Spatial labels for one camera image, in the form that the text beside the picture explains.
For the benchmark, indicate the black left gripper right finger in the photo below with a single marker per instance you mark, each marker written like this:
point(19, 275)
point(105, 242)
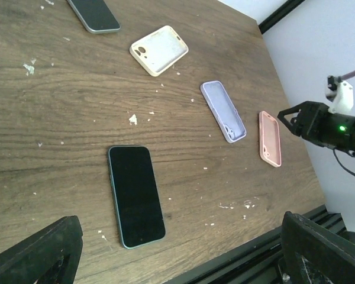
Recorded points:
point(313, 254)

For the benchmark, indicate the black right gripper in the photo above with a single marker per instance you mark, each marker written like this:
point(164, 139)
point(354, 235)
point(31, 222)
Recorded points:
point(314, 123)

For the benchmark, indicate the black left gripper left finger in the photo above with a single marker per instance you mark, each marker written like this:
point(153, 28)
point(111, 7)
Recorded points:
point(51, 255)

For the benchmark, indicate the lilac phone case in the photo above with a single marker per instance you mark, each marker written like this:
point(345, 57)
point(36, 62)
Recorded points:
point(224, 111)

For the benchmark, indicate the teal-edged black smartphone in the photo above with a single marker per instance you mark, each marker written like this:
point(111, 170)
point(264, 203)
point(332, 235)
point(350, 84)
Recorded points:
point(136, 198)

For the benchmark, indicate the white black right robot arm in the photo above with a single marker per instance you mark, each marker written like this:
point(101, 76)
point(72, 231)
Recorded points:
point(322, 125)

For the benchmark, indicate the cream phone case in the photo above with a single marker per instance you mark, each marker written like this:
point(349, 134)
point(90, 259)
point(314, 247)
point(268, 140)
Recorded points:
point(159, 50)

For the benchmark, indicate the silver-edged black smartphone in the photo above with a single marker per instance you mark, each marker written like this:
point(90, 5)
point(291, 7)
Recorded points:
point(95, 16)

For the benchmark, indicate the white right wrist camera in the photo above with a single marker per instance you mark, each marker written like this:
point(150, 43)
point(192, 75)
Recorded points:
point(340, 95)

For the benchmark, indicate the black front frame rail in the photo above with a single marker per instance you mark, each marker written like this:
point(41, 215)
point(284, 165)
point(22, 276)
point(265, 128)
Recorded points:
point(257, 261)

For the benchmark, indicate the black frame post right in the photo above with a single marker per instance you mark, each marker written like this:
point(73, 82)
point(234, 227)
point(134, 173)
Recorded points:
point(279, 14)

